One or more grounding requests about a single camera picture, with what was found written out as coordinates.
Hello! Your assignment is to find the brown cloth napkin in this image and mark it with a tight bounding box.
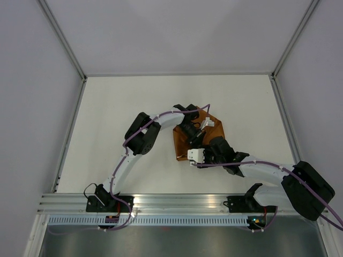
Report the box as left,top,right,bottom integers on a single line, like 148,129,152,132
173,110,225,161

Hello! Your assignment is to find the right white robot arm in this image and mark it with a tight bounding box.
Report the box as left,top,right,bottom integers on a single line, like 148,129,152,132
204,137,335,221

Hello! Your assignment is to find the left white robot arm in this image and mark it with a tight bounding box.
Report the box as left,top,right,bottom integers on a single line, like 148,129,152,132
94,104,215,212

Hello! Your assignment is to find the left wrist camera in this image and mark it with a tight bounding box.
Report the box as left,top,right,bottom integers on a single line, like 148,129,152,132
199,117,215,130

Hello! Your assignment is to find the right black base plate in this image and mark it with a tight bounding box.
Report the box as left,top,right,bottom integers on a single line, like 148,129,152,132
223,195,276,214

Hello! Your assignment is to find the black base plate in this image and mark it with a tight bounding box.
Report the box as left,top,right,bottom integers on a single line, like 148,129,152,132
223,195,276,214
86,195,134,213

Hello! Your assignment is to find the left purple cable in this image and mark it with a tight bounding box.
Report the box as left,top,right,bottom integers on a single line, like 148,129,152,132
47,103,211,236

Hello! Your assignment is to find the white slotted cable duct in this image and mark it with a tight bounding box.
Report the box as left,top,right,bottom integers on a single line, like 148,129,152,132
48,215,248,226

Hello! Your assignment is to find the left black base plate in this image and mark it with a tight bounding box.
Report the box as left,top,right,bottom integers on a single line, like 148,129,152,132
86,195,134,213

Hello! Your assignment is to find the aluminium mounting rail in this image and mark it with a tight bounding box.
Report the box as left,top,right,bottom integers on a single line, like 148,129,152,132
37,193,329,215

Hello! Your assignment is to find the left aluminium frame post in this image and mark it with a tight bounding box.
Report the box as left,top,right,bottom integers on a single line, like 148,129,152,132
36,0,87,82

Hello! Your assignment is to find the aluminium frame post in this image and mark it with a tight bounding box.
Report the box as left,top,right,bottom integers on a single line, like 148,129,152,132
270,0,321,80
36,0,87,82

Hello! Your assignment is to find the right aluminium frame post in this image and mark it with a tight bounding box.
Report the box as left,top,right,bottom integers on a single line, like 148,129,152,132
270,0,321,80

